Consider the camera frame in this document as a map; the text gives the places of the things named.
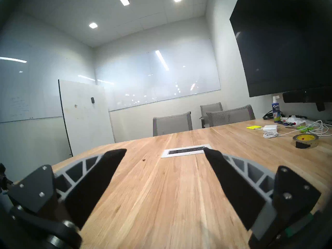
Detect black video sound bar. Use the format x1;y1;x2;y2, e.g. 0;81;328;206
282;86;332;112

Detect green handled scissors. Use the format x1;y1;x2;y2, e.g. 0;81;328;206
285;125;314;131

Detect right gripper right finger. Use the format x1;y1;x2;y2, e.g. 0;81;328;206
203;147;322;241

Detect white plastic bag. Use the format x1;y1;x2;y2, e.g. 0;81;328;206
281;116;315;126

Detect grey mesh office chair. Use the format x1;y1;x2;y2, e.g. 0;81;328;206
207;104;256;127
153;111;193;137

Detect whiteboard cleaner spray bottle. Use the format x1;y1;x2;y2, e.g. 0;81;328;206
272;96;281;122

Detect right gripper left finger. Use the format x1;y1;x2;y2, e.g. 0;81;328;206
7;148;127;230

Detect silver table power outlet box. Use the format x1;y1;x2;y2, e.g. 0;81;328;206
161;144;212;158

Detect grey office chair with armrests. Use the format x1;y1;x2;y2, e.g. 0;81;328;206
199;102;223;128

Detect glass wall whiteboard with writing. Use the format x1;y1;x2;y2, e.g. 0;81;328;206
0;15;96;123

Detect wide glass wall whiteboard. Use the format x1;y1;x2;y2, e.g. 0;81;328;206
95;38;221;112

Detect white charger cable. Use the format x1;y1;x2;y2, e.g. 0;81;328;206
263;120;332;139

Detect black coiled cable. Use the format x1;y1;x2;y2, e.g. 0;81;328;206
262;110;283;120

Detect white mobile whiteboard on stand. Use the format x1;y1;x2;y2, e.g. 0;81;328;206
58;79;115;157

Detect brown packing tape roll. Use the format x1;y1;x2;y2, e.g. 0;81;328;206
292;133;320;149

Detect large black wall screen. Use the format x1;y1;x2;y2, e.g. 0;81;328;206
230;0;332;98

